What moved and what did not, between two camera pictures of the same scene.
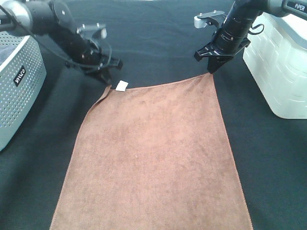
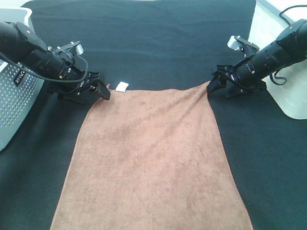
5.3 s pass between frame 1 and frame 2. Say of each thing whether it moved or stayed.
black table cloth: stayed
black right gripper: moved
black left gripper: moved
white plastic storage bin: stayed
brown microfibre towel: stayed
